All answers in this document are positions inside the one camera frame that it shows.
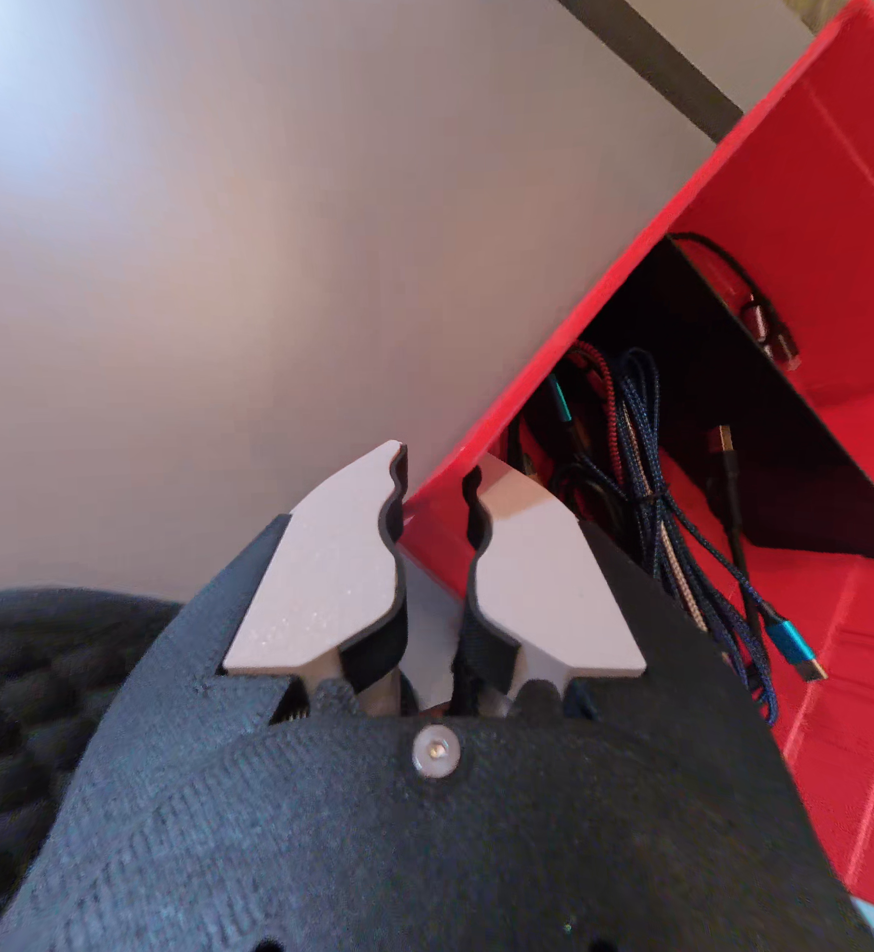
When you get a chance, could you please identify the black bin divider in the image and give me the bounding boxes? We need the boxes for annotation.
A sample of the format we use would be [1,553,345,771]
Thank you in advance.
[582,238,874,560]

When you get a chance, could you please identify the black usb cable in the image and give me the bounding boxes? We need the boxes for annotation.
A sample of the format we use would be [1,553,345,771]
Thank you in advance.
[708,424,765,641]

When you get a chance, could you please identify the red plastic bin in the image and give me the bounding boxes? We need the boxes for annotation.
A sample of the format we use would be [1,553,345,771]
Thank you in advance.
[400,0,874,923]

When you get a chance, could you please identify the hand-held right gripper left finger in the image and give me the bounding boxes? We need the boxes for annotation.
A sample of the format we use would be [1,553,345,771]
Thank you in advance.
[221,439,410,696]

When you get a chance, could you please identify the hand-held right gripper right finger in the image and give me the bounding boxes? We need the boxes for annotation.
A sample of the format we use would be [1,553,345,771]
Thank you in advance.
[461,454,647,708]

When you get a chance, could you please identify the blue braided multi-plug cable bundle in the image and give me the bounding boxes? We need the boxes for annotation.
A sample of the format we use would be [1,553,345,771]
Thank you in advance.
[544,341,830,728]

